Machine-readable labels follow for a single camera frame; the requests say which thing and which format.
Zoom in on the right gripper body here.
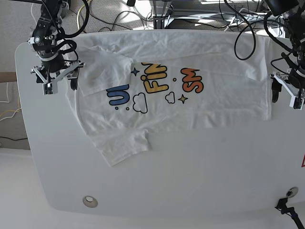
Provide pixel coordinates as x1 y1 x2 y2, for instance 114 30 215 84
30 61 85 85

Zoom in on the right table grommet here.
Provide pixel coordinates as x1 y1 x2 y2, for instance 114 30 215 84
286 187 299 198

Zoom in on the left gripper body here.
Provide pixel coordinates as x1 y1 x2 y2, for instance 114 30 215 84
271 68 305 98

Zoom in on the table grommet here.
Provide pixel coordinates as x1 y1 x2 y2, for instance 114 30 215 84
82 196 98 208
286 187 299 198

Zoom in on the aluminium table post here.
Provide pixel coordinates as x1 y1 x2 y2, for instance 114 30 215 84
149 0 174 30

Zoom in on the yellow cable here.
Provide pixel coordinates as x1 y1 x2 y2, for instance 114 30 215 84
76 0 92 35

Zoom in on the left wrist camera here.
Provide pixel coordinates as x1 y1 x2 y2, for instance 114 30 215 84
289 96 305 110

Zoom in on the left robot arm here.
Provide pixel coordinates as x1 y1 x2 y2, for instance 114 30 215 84
263 0 305 110

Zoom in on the black clamp mount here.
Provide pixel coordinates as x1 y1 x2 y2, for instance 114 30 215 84
275 198 304 229

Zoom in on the red warning sticker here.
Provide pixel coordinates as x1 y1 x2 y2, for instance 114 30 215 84
301 155 305 167

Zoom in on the left table grommet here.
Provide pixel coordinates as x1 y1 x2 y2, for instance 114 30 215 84
82 196 98 208

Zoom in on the white printed T-shirt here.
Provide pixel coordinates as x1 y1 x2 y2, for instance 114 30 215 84
66 30 272 166

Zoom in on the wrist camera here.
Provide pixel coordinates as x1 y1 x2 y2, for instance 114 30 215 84
43 82 58 95
289 96 305 110

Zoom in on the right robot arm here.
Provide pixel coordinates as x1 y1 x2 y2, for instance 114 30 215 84
28 0 90 95

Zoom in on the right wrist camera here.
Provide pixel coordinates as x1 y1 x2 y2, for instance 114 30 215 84
43 82 58 95

